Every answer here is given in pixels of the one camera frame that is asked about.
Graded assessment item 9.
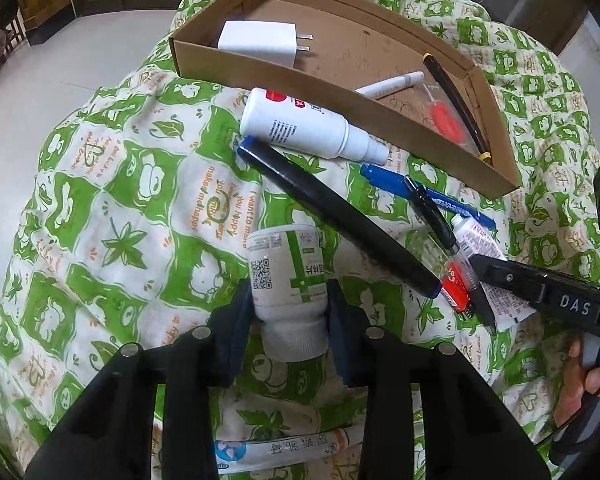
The red cap clear pen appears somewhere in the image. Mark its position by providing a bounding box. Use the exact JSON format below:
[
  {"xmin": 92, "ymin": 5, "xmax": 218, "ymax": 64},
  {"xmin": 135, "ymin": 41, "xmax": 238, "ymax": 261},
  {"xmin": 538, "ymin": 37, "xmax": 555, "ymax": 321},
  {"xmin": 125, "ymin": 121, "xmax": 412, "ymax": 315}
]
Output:
[{"xmin": 441, "ymin": 262, "xmax": 475, "ymax": 321}]

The blue marker pen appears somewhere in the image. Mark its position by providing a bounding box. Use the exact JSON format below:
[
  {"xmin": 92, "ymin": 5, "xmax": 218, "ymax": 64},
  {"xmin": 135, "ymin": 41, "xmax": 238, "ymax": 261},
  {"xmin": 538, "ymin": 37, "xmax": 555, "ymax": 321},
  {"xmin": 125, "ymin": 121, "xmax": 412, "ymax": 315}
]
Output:
[{"xmin": 360, "ymin": 162, "xmax": 498, "ymax": 231}]

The black stick gold end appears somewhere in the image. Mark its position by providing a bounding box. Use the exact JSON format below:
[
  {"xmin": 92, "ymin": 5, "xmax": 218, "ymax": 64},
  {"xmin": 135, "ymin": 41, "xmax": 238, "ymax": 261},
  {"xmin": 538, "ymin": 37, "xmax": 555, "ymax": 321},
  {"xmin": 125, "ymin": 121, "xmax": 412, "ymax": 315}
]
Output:
[{"xmin": 422, "ymin": 53, "xmax": 492, "ymax": 164}]

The black marker blue end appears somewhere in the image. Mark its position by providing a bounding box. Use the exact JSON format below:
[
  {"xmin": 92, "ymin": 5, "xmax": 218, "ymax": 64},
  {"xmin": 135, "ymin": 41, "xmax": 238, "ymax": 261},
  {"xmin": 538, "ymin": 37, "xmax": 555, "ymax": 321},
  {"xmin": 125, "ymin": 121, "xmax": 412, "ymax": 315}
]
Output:
[{"xmin": 237, "ymin": 136, "xmax": 441, "ymax": 298}]

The white grey marker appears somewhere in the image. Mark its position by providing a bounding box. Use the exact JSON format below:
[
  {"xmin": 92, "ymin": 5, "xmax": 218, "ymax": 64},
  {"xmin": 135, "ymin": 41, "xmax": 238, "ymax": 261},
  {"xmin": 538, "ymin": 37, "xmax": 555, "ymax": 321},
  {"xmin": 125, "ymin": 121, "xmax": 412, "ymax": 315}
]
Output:
[{"xmin": 355, "ymin": 70, "xmax": 425, "ymax": 100}]

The red number candle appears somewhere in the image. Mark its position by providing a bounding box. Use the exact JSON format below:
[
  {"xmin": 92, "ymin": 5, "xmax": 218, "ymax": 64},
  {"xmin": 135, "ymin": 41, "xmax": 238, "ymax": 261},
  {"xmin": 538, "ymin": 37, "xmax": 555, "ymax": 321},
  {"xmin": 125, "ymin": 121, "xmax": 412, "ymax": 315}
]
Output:
[{"xmin": 420, "ymin": 84, "xmax": 471, "ymax": 151}]

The white usb charger plug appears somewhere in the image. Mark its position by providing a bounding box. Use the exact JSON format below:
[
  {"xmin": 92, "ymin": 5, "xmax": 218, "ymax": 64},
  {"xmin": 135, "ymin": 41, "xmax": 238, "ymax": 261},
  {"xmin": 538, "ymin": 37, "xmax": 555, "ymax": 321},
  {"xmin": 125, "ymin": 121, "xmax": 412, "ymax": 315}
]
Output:
[{"xmin": 216, "ymin": 20, "xmax": 314, "ymax": 68}]

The white spray bottle red label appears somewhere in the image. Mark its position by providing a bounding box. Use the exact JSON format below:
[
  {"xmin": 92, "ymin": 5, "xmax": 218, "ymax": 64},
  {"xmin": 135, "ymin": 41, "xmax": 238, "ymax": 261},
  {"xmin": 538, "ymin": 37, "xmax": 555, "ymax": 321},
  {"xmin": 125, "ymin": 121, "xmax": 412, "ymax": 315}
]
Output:
[{"xmin": 239, "ymin": 88, "xmax": 389, "ymax": 166}]

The green white patterned cloth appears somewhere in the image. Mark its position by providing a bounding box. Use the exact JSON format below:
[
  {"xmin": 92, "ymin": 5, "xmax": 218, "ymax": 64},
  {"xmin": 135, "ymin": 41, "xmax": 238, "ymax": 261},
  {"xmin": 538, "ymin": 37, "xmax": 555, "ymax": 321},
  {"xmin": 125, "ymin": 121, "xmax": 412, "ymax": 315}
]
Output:
[{"xmin": 0, "ymin": 0, "xmax": 600, "ymax": 479}]

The person's right hand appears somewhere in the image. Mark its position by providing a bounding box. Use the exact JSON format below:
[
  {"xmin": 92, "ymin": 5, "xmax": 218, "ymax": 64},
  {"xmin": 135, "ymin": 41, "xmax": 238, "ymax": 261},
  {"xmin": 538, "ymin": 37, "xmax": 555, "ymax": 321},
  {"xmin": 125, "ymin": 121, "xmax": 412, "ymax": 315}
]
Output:
[{"xmin": 554, "ymin": 339, "xmax": 600, "ymax": 426}]

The black clear gel pen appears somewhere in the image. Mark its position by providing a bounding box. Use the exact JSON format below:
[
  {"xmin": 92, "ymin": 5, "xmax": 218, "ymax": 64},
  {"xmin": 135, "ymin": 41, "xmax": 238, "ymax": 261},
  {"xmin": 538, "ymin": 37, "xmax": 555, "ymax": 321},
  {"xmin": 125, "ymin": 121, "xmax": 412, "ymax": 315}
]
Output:
[{"xmin": 403, "ymin": 176, "xmax": 496, "ymax": 334}]

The white blue ointment tube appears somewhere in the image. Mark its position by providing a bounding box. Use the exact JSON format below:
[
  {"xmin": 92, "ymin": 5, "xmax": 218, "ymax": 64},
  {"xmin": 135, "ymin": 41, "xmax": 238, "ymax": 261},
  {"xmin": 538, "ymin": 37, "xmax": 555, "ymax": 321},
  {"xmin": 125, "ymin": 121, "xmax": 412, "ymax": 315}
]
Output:
[{"xmin": 213, "ymin": 425, "xmax": 364, "ymax": 474}]

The white pill bottle green label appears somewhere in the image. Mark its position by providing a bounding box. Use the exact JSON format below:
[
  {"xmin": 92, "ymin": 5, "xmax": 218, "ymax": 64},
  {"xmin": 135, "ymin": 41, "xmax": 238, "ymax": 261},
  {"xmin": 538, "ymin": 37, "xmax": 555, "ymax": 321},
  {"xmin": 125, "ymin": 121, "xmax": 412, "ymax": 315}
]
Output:
[{"xmin": 246, "ymin": 224, "xmax": 328, "ymax": 363}]

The pink rose hand cream tube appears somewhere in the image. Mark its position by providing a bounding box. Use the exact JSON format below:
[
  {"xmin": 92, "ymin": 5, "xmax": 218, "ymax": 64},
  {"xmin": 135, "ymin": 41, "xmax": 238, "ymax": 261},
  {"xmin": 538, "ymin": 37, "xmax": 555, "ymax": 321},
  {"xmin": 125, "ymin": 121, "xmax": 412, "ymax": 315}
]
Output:
[{"xmin": 450, "ymin": 211, "xmax": 537, "ymax": 334}]

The brown cardboard tray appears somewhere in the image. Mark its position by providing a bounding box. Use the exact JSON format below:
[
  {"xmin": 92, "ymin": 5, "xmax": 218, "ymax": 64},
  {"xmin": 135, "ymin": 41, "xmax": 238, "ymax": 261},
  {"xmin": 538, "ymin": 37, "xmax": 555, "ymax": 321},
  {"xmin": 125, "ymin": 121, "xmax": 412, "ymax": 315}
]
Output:
[{"xmin": 170, "ymin": 0, "xmax": 520, "ymax": 198}]

